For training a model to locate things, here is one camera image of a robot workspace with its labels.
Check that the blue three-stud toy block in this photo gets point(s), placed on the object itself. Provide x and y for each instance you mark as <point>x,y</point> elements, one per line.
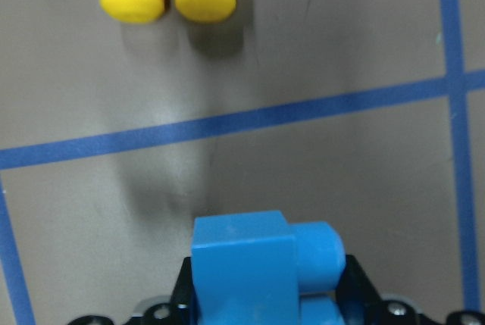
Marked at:
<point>256,268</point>

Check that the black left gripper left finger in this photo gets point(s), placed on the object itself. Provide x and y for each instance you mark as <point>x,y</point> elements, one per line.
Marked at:
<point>183,294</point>

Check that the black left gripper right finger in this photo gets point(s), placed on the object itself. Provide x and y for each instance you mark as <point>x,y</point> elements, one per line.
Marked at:
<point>355,294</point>

